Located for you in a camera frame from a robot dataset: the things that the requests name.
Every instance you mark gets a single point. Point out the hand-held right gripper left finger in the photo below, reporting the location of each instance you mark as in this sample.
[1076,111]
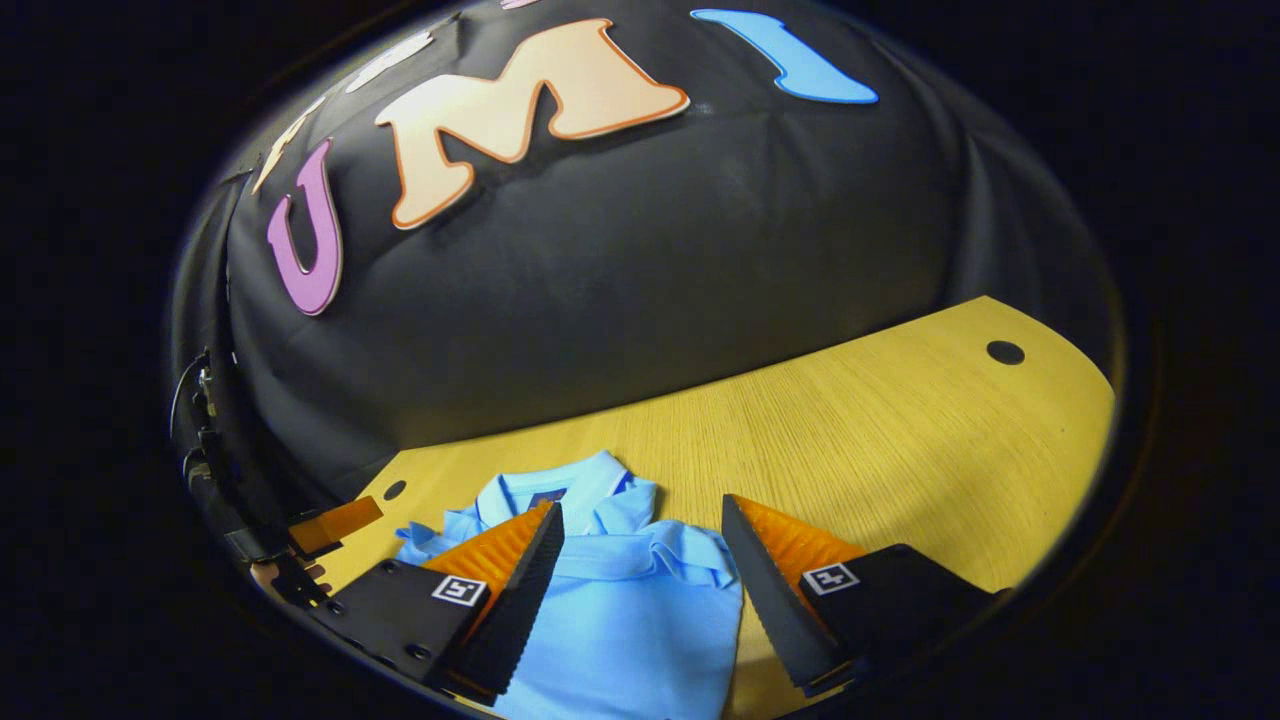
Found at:
[520,600]

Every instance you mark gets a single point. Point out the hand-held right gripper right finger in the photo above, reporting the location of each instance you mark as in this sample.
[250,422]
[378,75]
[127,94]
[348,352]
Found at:
[765,600]

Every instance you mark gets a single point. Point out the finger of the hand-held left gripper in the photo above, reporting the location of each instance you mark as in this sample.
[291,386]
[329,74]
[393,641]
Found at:
[335,522]

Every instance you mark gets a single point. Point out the light blue T-shirt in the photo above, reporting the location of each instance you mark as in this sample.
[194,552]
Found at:
[640,620]

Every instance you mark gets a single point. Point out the black backdrop cloth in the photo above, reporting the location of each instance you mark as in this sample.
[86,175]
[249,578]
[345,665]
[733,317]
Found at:
[650,280]

